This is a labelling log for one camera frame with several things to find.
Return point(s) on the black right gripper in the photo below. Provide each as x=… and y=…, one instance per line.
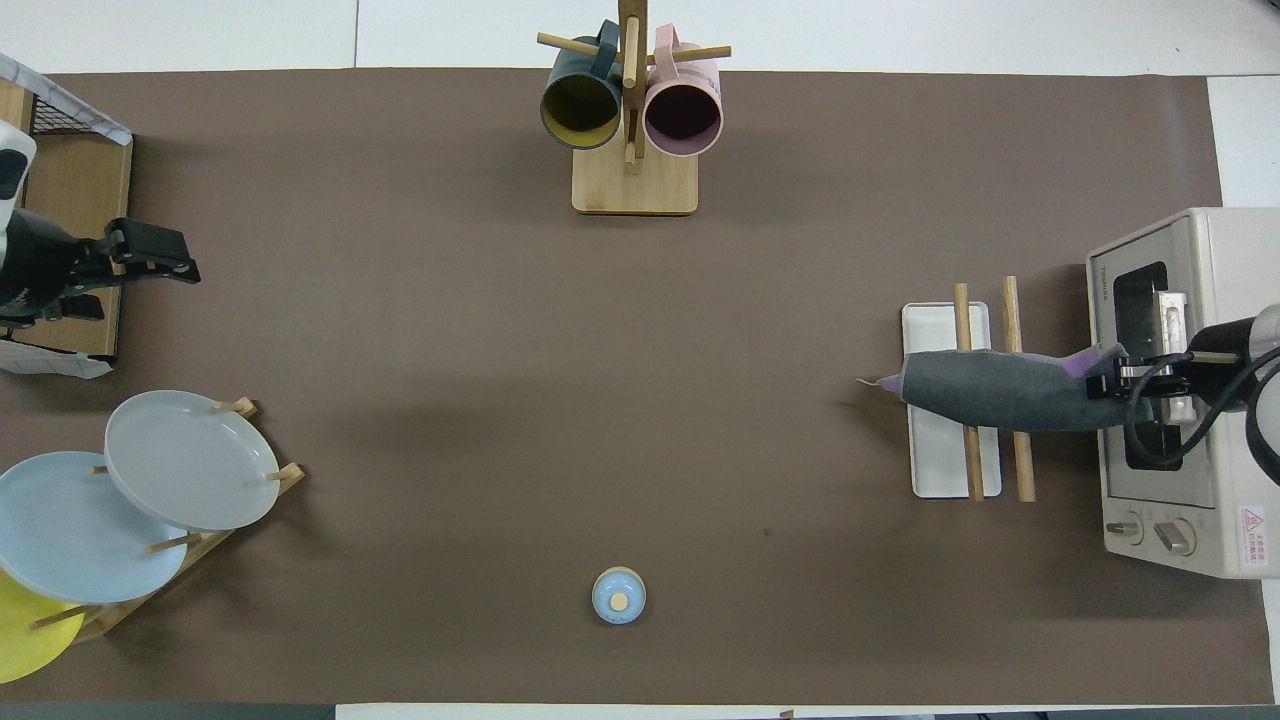
x=1160, y=375

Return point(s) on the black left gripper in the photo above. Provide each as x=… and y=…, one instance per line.
x=145, y=245

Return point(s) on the purple grey-backed towel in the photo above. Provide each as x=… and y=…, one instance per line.
x=1000, y=395

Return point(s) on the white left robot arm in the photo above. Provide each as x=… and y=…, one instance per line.
x=30, y=265

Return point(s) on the white towel rack wooden bars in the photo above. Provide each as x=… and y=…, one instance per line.
x=940, y=460

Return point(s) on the wooden plate rack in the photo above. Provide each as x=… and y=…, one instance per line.
x=215, y=540

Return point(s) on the wooden shelf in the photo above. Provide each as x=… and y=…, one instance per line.
x=80, y=190

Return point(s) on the marble-pattern paper sheet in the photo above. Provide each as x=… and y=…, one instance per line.
x=70, y=100
x=60, y=365

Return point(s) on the beige toaster oven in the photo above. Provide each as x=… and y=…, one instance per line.
x=1230, y=500

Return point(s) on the grey plate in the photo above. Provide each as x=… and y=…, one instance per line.
x=190, y=460

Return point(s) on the light blue plate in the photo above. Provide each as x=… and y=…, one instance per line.
x=70, y=530

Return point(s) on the yellow plate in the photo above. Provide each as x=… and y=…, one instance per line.
x=25, y=640

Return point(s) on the dark green mug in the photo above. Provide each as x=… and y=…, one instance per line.
x=580, y=105

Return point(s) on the brown table mat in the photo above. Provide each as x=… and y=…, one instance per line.
x=640, y=400

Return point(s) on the wooden mug tree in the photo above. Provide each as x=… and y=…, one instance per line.
x=635, y=190

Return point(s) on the pink mug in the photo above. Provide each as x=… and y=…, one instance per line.
x=683, y=112

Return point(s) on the blue call bell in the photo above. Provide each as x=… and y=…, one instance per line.
x=618, y=595

